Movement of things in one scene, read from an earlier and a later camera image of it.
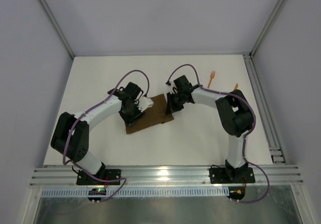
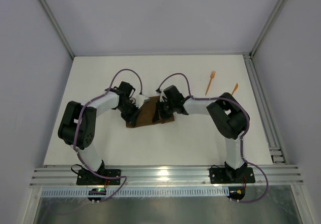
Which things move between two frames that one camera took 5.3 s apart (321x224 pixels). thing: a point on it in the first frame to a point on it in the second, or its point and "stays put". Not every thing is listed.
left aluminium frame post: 51,18 stays put
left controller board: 97,191 stays put
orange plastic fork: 212,76 stays put
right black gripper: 172,106 to 162,110
